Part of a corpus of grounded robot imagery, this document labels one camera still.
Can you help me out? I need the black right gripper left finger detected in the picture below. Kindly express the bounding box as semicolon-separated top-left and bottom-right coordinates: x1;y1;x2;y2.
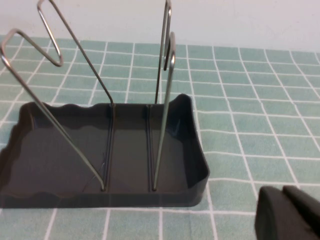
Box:
253;186;320;240

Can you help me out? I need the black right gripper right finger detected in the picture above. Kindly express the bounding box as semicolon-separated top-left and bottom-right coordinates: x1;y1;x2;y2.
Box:
282;185;320;221

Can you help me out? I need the teal checked tablecloth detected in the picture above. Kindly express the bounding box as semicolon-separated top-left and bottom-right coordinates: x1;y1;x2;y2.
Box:
0;34;320;240

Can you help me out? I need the dark grey wire lid rack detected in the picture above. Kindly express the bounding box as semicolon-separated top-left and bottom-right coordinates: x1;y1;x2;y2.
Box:
0;0;211;210

